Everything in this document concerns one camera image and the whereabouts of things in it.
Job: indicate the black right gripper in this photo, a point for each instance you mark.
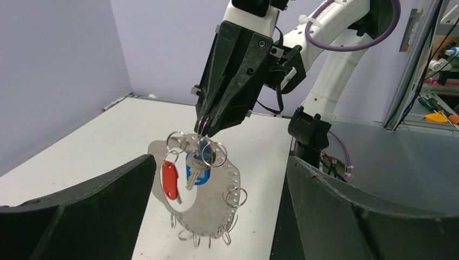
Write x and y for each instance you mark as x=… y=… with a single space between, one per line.
x=240 y=62

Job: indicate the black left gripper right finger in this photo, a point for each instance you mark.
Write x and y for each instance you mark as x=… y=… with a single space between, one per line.
x=339 y=221

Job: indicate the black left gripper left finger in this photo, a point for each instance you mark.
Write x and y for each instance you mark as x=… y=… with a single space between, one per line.
x=99 y=218

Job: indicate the blue key tag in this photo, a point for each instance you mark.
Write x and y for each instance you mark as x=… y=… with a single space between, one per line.
x=206 y=153

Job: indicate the silver key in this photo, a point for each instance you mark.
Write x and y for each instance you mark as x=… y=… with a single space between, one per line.
x=197 y=165

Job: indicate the metal keyring plate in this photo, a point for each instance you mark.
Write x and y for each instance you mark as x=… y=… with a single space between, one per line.
x=209 y=209

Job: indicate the red key tag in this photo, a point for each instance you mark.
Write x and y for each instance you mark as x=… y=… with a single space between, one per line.
x=170 y=180

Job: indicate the screwdriver tools on shelf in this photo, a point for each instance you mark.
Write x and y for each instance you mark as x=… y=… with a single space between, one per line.
x=437 y=113

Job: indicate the aluminium rail right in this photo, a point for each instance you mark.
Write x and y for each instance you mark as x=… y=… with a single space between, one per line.
x=417 y=40

